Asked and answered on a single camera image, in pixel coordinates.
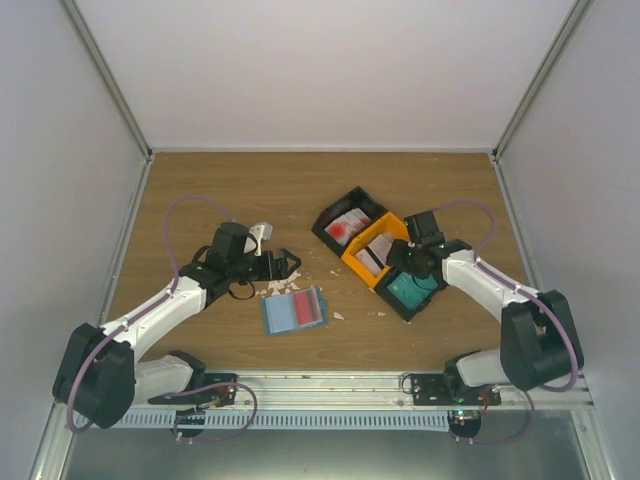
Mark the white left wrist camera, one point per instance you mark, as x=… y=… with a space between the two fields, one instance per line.
x=257 y=235

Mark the aluminium front rail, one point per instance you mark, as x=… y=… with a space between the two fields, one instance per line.
x=380 y=390

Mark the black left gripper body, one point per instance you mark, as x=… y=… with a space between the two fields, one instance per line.
x=260 y=273

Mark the grey slotted cable duct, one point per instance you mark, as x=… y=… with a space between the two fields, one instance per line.
x=290 y=420

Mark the orange plastic bin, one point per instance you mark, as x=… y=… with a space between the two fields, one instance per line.
x=388 y=223

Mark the black bin with green cards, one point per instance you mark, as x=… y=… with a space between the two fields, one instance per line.
x=404 y=313

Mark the blue leather card holder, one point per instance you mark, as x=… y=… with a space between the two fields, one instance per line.
x=279 y=315

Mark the red dot card stack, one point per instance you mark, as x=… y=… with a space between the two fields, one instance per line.
x=343 y=228

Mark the white card stack orange bin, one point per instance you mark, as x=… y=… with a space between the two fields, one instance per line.
x=374 y=255

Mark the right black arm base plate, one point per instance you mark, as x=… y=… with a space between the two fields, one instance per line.
x=428 y=389

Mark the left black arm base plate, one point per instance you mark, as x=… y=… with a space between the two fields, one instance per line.
x=221 y=395

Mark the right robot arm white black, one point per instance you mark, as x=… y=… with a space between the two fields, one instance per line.
x=539 y=346

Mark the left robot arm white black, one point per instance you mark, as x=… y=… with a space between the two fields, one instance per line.
x=103 y=371

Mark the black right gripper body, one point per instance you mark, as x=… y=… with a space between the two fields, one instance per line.
x=406 y=262

